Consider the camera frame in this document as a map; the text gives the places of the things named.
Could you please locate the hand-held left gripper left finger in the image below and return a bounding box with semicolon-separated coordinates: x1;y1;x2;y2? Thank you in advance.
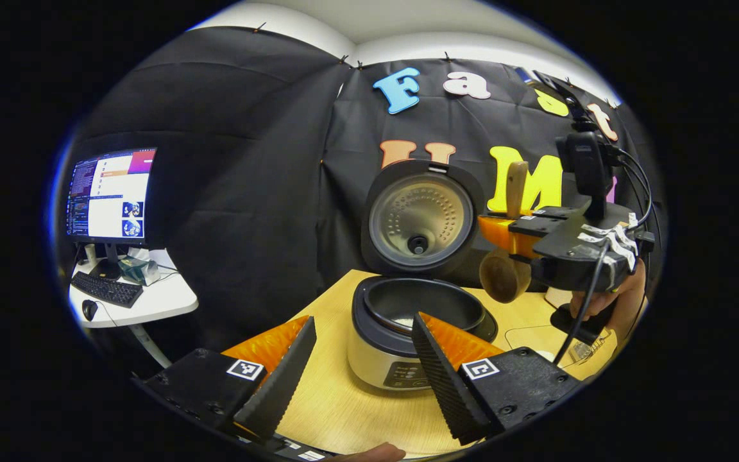
132;316;318;443

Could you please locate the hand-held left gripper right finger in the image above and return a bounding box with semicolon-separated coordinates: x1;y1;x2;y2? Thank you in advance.
411;312;582;447

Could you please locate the wooden spoon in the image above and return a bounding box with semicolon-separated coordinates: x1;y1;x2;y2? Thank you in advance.
478;160;533;304

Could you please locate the silver black rice cooker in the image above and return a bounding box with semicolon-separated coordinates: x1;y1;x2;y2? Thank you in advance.
346;158;499;391

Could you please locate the clear plastic container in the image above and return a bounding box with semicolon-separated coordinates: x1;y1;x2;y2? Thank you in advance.
504;323;618;371

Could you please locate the white side table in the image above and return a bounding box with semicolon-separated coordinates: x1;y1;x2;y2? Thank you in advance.
67;246;200;370

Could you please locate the teal plastic bag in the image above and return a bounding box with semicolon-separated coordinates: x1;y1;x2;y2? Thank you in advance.
117;256;162;287

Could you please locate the black backdrop cloth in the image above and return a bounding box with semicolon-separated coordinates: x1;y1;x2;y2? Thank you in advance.
55;26;669;361

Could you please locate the black keyboard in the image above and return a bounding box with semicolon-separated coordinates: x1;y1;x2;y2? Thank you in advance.
71;270;145;309

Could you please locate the computer monitor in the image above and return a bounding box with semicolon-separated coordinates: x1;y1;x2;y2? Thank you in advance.
64;147;158;280

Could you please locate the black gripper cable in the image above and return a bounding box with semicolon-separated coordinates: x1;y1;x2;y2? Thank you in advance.
552;146;663;367

